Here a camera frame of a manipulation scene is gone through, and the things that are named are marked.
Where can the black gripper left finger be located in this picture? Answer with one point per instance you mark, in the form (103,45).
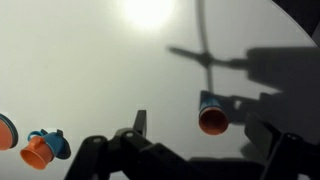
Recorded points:
(140,123)

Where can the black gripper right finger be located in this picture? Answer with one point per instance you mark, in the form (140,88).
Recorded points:
(262,134)

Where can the blue and orange cups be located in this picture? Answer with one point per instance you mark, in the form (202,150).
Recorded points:
(212,118)

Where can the orange and blue handled mug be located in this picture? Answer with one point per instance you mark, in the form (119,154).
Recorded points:
(43,147)

